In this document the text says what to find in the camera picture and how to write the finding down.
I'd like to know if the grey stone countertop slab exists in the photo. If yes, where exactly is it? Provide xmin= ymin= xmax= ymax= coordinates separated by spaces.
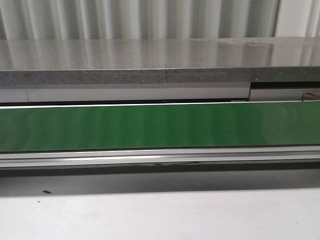
xmin=0 ymin=37 xmax=320 ymax=86

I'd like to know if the green conveyor belt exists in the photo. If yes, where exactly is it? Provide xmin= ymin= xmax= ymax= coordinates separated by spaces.
xmin=0 ymin=101 xmax=320 ymax=153

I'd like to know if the white corrugated curtain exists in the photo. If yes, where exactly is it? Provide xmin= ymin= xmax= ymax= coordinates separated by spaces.
xmin=0 ymin=0 xmax=320 ymax=40

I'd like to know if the red wire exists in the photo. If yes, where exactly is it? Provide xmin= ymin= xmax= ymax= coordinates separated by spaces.
xmin=301 ymin=92 xmax=320 ymax=102

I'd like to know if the aluminium conveyor frame rail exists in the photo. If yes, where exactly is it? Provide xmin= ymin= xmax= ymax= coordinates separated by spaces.
xmin=0 ymin=145 xmax=320 ymax=168

